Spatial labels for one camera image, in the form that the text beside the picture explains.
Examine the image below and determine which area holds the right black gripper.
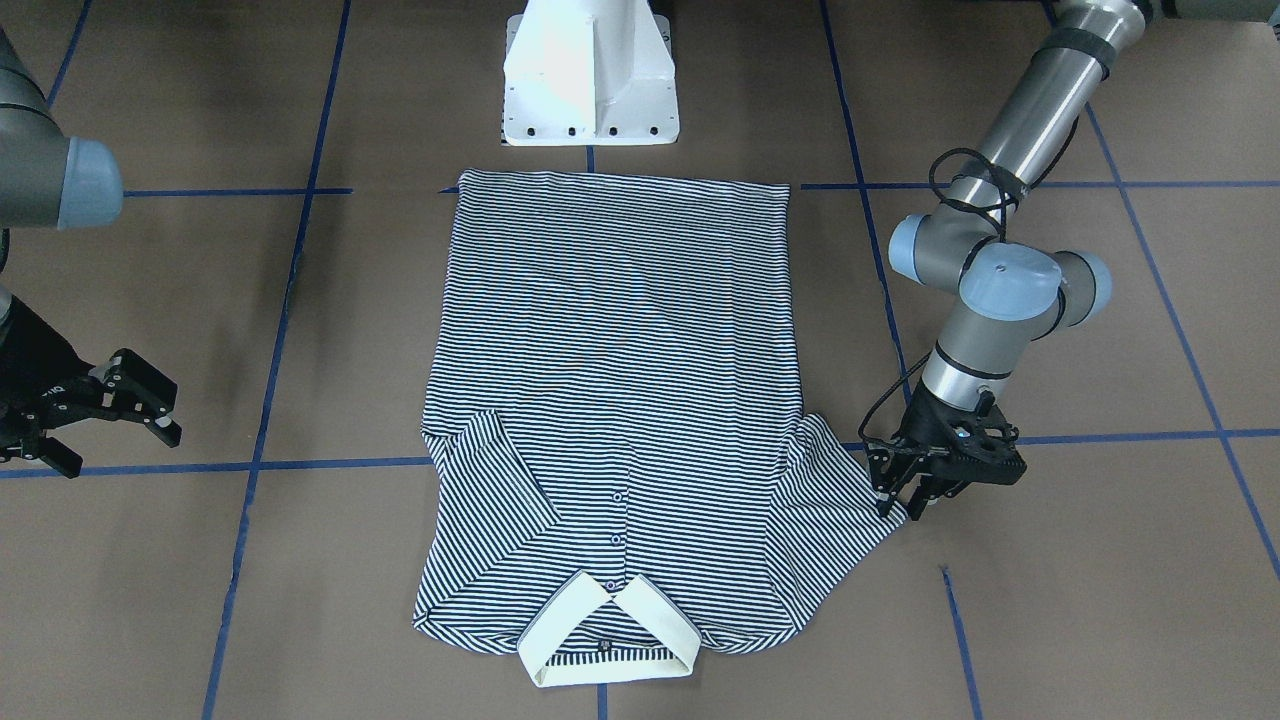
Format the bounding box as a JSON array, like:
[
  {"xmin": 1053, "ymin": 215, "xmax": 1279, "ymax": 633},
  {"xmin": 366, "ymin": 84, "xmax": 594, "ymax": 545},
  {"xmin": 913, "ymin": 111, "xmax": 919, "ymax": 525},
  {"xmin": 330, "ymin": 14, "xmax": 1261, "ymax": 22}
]
[{"xmin": 1, "ymin": 295, "xmax": 182, "ymax": 479}]

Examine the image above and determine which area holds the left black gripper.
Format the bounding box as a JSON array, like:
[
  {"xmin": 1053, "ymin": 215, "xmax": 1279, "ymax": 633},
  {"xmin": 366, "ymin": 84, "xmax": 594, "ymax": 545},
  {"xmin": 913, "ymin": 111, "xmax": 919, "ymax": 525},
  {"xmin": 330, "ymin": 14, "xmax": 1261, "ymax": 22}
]
[{"xmin": 868, "ymin": 388, "xmax": 1027, "ymax": 521}]

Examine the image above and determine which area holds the navy white striped polo shirt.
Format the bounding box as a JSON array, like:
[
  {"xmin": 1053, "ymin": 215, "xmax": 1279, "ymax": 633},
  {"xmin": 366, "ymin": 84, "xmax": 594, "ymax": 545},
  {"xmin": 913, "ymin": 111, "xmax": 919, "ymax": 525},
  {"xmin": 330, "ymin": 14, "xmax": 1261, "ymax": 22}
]
[{"xmin": 411, "ymin": 169, "xmax": 905, "ymax": 688}]

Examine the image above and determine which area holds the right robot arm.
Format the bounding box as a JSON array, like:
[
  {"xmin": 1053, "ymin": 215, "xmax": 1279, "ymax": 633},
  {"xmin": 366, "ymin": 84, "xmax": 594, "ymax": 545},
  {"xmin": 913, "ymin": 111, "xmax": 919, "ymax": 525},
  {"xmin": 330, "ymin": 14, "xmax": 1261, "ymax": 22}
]
[{"xmin": 1, "ymin": 38, "xmax": 182, "ymax": 478}]

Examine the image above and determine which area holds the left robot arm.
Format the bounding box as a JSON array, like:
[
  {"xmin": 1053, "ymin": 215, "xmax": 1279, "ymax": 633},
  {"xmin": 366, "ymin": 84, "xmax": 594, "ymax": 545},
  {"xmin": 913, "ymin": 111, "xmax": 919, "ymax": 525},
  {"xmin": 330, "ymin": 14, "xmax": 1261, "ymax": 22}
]
[{"xmin": 838, "ymin": 1, "xmax": 1277, "ymax": 536}]

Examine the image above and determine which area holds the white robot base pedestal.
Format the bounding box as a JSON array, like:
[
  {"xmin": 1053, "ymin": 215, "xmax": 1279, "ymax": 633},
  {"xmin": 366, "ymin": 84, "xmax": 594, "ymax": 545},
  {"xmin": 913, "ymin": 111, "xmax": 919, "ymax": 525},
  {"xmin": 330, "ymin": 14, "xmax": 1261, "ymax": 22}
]
[{"xmin": 500, "ymin": 1, "xmax": 681, "ymax": 147}]

